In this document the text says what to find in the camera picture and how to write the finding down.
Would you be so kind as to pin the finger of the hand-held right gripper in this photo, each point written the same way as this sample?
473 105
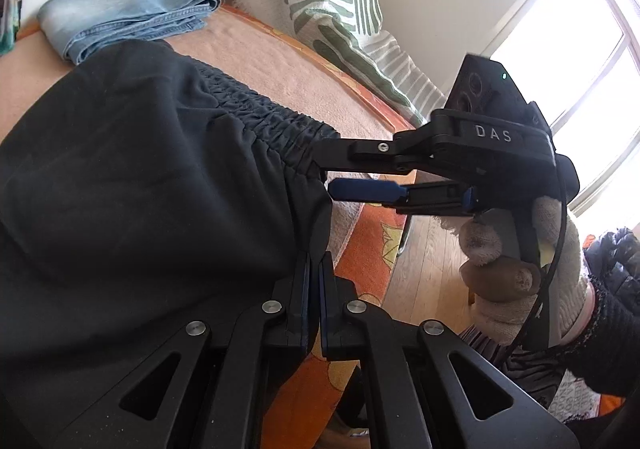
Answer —
345 160
360 190

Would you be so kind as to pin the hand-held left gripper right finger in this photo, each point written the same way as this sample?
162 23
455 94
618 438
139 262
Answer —
326 309

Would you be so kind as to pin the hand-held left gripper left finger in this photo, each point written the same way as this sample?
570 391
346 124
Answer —
302 301

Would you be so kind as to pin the black pants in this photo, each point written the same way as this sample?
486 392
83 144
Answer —
125 179

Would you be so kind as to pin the person's right forearm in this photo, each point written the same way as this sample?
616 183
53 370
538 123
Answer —
610 339

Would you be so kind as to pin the person's right hand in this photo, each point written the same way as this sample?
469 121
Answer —
482 241

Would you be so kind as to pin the orange patterned bedsheet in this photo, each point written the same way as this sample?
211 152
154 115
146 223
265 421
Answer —
365 249

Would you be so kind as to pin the grey metal furniture leg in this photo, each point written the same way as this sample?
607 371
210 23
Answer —
404 239

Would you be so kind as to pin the window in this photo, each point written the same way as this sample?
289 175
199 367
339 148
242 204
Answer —
575 29

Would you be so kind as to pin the dark puffer jacket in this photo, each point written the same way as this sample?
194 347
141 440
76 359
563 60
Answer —
620 259

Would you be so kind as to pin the black white striped garment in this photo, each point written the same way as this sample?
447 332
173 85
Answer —
505 369

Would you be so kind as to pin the white patterned rug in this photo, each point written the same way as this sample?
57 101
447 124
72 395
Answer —
572 399

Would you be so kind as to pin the folded blue jeans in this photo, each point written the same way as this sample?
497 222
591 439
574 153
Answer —
125 4

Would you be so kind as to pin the colourful patterned scarf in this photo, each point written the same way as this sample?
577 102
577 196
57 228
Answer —
6 31

